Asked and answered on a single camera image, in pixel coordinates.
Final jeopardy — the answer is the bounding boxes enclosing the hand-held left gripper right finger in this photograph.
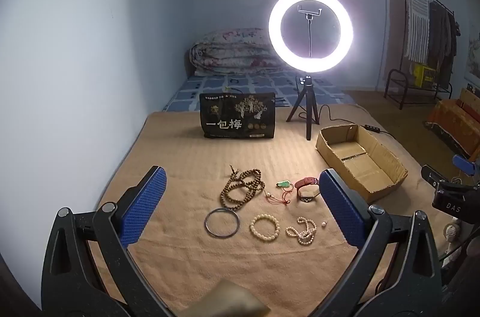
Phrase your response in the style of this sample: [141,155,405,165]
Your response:
[319,168,445,317]

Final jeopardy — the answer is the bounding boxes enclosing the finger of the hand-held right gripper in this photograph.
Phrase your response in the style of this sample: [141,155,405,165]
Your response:
[420,164,451,188]
[452,154,479,176]

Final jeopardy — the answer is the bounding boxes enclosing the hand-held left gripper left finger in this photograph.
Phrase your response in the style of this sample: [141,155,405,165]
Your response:
[41,165,167,317]

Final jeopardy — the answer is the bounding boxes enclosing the red strap watch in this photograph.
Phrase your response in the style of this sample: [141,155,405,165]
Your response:
[294,177,322,204]

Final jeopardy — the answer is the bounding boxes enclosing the white pearl necklace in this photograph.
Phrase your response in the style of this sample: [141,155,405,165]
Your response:
[285,217,318,247]

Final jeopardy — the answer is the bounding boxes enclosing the cardboard box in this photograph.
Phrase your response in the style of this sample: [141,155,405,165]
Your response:
[316,124,409,205]

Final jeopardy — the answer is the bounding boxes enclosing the green pendant with red cord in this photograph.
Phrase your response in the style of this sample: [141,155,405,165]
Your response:
[264,180,297,206]

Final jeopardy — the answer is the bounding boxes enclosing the metal bangle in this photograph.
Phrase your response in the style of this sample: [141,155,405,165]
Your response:
[204,208,240,238]

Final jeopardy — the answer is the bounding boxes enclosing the cream bead bracelet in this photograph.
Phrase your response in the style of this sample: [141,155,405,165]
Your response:
[250,214,281,241]

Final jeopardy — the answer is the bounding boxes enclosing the brown wooden bead necklace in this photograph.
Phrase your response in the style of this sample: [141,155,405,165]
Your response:
[219,164,265,207]

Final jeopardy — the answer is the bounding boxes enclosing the person's right hand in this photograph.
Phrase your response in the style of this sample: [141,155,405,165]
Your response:
[443,221,463,265]

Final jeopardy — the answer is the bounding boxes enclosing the orange cloth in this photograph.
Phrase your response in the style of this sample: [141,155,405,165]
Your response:
[427,97,480,161]

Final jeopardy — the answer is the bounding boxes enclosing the black clothes rack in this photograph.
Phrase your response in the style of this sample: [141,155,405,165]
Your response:
[384,0,461,110]

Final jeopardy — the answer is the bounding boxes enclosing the yellow box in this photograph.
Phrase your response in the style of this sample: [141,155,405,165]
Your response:
[412,64,438,85]

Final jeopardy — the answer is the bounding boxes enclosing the black tripod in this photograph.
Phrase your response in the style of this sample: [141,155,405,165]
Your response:
[286,75,320,141]

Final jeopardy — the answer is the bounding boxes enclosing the dark hanging clothes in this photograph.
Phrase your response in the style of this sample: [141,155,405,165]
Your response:
[427,0,459,90]

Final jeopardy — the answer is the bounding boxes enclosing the black snack bag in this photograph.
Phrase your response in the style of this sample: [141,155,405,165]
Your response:
[199,92,277,140]

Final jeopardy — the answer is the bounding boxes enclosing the white striped hanging garment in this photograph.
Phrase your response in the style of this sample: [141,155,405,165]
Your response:
[405,0,432,65]

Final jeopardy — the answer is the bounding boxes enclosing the blue checked bed sheet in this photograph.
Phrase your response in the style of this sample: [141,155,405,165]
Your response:
[162,71,355,112]

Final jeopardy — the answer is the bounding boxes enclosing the folded floral quilt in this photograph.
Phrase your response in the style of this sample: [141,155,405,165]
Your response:
[188,27,290,76]

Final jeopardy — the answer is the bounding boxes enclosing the phone holder clamp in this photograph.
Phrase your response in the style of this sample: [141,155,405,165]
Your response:
[298,5,323,20]

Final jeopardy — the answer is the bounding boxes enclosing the wall picture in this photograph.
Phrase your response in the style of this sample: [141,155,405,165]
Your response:
[464,31,480,82]

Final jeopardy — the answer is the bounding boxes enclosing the white ring light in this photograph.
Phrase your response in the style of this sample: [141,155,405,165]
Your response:
[268,0,354,72]

